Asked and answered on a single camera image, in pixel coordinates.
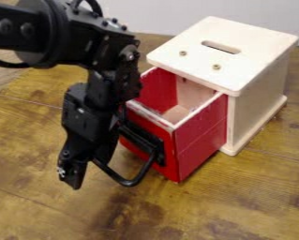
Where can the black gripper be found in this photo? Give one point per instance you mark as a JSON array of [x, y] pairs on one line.
[[90, 122]]

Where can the black metal drawer handle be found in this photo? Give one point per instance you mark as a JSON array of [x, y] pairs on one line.
[[146, 146]]

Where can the red drawer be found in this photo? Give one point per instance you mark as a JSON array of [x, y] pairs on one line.
[[186, 115]]

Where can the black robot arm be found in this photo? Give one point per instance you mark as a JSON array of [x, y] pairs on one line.
[[66, 32]]

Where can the white wooden box cabinet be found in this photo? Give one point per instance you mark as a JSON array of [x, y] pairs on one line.
[[241, 60]]

